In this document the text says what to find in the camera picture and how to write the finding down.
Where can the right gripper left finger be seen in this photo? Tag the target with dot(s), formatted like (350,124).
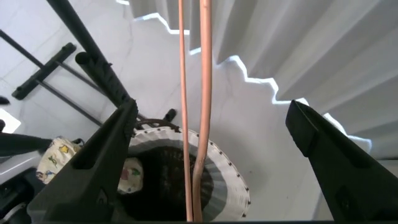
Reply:
(90,177)

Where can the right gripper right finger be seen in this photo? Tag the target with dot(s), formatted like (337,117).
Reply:
(348,180)

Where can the pink clothes hanger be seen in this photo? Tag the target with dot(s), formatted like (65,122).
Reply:
(206,77)

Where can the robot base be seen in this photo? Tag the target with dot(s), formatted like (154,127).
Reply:
(15,166)

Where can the black clothes rack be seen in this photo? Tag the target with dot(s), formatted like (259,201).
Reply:
(99,71)

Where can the white laundry basket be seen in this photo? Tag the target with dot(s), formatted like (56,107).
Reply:
(227,186)

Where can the cream printed garment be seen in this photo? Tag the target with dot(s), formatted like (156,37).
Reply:
(56,158)

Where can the white curtain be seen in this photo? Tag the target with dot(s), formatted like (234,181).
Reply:
(311,46)

